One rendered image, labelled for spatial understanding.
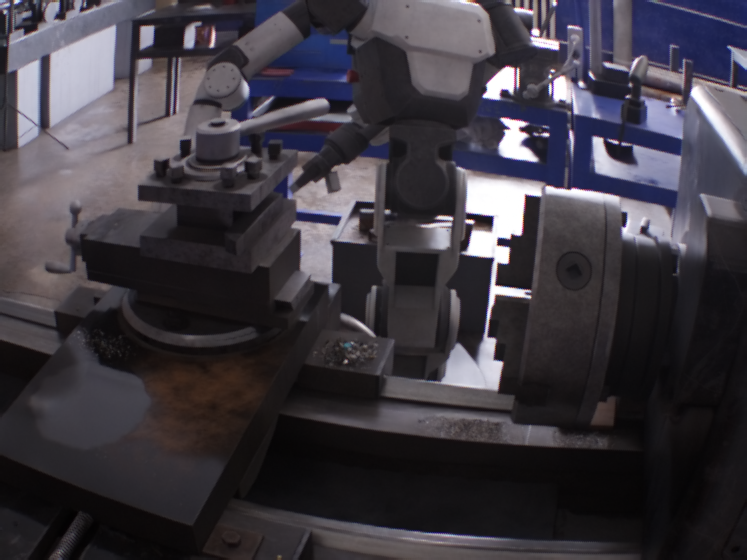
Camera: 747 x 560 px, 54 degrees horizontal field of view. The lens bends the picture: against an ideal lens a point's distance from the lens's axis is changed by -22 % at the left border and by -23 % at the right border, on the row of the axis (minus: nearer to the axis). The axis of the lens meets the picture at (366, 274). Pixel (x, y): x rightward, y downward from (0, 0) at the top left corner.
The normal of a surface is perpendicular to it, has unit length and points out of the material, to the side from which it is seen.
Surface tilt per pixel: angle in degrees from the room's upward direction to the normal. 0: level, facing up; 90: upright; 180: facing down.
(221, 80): 58
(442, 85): 64
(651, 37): 90
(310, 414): 0
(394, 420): 0
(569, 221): 22
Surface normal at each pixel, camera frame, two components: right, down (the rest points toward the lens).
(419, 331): -0.06, 0.64
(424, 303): 0.00, -0.59
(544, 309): -0.18, 0.00
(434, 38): 0.33, 0.00
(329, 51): -0.22, 0.43
